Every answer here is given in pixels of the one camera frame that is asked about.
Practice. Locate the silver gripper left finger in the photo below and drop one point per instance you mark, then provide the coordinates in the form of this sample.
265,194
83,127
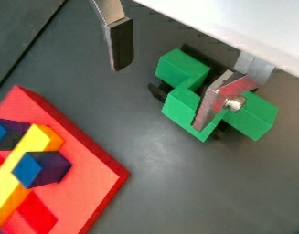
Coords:
118,27

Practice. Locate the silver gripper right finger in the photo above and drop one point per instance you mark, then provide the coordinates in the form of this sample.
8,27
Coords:
249,76

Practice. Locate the green stepped block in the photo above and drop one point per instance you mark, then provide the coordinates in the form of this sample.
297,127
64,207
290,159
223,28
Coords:
255,118

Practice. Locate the red base board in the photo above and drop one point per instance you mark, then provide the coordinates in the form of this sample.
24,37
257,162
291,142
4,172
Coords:
59,208

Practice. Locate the blue post far left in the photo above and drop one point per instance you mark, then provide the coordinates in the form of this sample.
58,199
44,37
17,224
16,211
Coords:
11,132

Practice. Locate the blue post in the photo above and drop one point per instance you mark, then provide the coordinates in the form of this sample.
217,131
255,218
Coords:
11,132
40,168

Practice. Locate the blue post far right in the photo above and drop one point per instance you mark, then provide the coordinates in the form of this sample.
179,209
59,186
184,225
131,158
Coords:
40,168

